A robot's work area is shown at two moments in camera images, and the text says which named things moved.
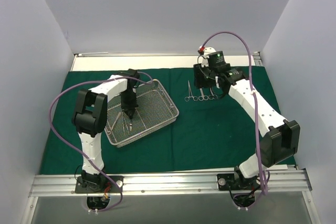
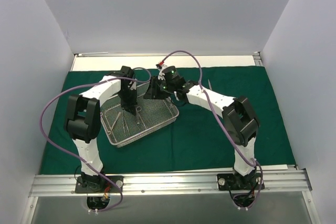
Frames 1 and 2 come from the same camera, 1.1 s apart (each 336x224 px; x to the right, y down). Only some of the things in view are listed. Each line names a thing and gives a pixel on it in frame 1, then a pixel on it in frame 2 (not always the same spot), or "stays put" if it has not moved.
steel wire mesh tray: (155, 109) stays put
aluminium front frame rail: (281, 181) stays put
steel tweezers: (115, 120) stays put
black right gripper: (200, 76) -> (151, 92)
